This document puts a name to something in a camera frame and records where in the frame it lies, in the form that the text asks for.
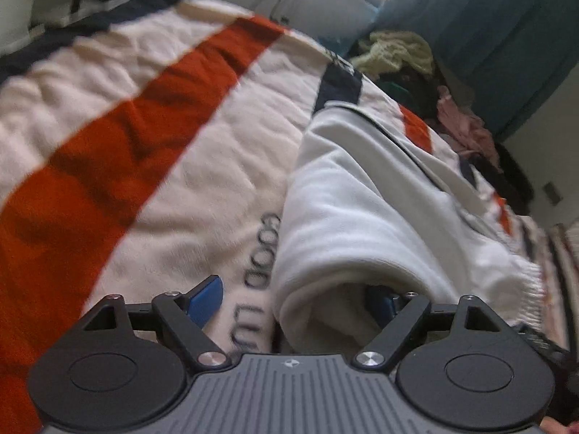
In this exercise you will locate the white track jacket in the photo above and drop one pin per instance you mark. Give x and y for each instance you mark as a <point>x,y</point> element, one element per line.
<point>362,199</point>

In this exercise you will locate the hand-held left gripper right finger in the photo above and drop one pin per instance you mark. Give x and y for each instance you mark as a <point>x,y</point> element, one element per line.
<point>379,306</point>

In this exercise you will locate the dark wall outlet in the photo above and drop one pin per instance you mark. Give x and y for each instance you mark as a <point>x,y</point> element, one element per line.
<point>552,192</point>

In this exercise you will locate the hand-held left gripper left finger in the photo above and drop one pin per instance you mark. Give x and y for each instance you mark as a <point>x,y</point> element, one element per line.
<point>206,300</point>

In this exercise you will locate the striped cream blanket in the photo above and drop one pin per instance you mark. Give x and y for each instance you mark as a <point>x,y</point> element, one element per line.
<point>135,144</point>

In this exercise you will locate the yellow-green knit garment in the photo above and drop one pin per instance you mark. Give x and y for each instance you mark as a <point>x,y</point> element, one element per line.
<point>398,52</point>

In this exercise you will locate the black armchair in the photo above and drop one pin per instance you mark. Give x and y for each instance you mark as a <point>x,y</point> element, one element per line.
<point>515,181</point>

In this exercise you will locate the blue window curtain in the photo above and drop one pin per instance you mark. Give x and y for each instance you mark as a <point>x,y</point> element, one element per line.
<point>488,31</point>

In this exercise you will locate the pink garment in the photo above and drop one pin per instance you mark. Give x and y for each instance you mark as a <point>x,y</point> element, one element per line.
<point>466,129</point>

